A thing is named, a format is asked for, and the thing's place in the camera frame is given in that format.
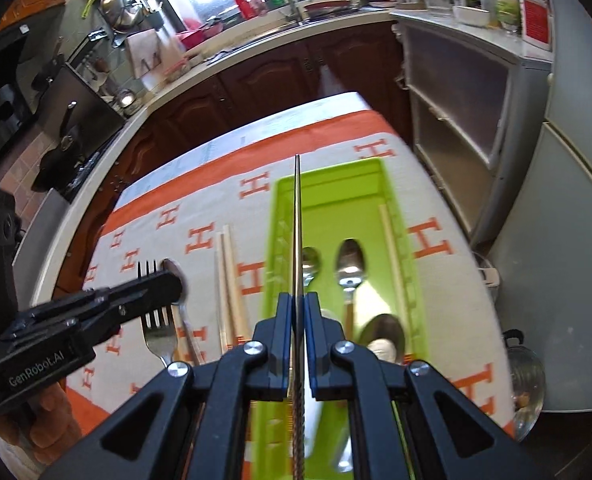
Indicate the red spray bottle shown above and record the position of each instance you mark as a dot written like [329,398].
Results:
[243,5]

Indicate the pink bowl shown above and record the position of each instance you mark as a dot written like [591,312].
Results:
[195,37]

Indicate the pale printed tablecloth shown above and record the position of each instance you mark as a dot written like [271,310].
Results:
[276,116]

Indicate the grey frosted door cabinet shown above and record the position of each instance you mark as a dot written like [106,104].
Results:
[456,90]

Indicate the green plastic utensil tray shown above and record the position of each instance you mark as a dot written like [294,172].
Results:
[336,200]

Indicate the person's left hand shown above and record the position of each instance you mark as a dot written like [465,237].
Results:
[45,420]

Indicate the orange grey printed blanket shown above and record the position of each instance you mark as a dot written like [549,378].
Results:
[200,200]

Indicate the red lidded food container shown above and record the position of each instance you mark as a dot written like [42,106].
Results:
[175,71]

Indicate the small steel pot lid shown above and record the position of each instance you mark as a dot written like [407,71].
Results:
[125,100]

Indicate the red label white container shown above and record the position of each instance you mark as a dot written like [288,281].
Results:
[536,20]

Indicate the large metal spoon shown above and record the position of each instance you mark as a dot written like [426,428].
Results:
[189,337]

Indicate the grey refrigerator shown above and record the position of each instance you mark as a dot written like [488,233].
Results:
[566,210]

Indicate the metal fork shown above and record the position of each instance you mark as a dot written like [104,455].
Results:
[156,332]

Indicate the red striped pale chopstick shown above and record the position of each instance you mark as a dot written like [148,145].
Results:
[223,285]
[238,285]
[396,265]

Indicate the dark wooden kitchen cabinets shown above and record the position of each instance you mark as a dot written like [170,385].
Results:
[266,75]

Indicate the textured metal chopstick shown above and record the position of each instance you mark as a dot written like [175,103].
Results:
[298,220]

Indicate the black wok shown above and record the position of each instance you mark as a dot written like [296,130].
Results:
[55,160]

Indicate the green label clear bottle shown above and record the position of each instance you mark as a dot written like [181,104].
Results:
[507,10]

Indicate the wide metal soup spoon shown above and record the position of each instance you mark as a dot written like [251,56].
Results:
[383,332]

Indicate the steel stove splash guard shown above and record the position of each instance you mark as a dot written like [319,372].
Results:
[85,100]

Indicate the pale cutting board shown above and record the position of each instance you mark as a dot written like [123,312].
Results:
[143,50]

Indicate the small metal spoon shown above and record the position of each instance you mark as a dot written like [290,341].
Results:
[311,260]

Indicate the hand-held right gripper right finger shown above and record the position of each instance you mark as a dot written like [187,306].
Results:
[312,320]

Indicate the white bowl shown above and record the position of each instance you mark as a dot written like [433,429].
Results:
[471,15]

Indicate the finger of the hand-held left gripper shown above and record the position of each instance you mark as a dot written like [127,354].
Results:
[145,305]
[145,282]

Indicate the pink bottle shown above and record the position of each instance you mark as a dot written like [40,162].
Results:
[258,2]

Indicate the hanging steel pot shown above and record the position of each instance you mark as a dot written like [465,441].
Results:
[120,10]

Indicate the medium metal spoon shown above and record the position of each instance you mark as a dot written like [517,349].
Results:
[351,260]

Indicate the black glass stove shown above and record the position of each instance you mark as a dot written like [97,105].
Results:
[88,165]

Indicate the glass lidded floor pot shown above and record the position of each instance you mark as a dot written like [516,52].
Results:
[526,380]

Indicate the white ceramic spoon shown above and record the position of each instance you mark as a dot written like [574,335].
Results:
[326,430]

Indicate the red frying pan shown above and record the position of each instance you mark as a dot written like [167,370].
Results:
[331,7]

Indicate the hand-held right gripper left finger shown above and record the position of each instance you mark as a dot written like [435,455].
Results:
[287,320]

